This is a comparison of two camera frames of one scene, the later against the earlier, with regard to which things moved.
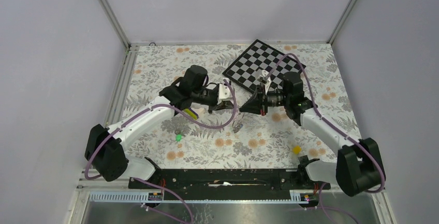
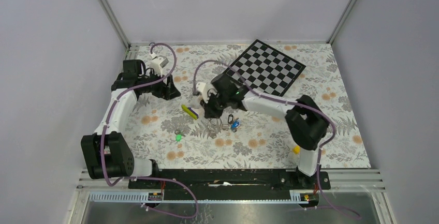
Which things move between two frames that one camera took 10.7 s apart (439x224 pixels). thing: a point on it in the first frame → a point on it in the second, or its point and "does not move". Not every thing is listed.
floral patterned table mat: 234,139 does not move
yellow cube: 296,149 does not move
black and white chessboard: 259,57 does not move
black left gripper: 224,104 → 167,90
